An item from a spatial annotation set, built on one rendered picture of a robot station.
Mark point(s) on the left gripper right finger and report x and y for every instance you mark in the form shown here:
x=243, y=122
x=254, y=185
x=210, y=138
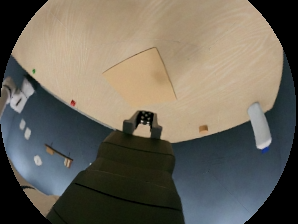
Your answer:
x=155, y=128

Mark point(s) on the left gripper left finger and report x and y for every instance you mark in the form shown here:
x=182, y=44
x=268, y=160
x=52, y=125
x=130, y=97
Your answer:
x=128, y=126

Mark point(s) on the tan square mat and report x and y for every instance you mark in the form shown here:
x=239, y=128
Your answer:
x=142, y=79

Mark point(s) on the black die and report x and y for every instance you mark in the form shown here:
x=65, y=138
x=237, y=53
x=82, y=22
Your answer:
x=145, y=117

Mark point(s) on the white plastic bottle with blue cap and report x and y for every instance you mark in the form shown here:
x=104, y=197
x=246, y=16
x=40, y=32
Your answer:
x=261, y=129

